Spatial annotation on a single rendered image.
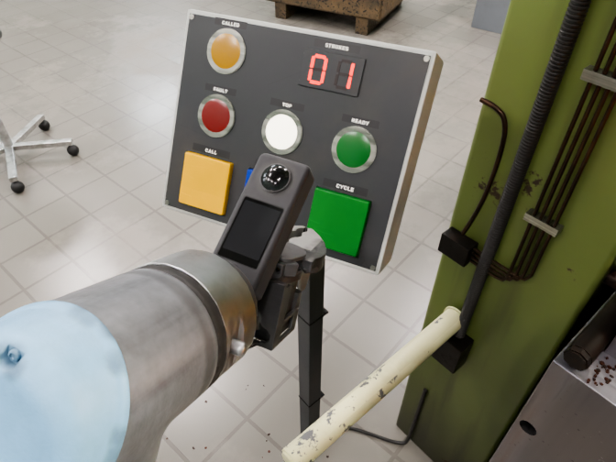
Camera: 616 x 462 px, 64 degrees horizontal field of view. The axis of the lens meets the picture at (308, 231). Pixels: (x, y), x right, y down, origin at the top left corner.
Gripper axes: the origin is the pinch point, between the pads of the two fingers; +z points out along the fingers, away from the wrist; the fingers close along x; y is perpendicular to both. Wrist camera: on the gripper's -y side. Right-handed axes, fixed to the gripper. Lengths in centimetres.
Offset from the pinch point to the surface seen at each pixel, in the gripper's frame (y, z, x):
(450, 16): -94, 377, -43
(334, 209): -0.8, 10.3, -0.5
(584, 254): 0.0, 30.8, 32.6
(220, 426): 85, 66, -35
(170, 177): 1.4, 11.1, -25.8
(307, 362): 43, 48, -9
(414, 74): -18.7, 11.0, 5.2
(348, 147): -8.9, 10.6, -0.5
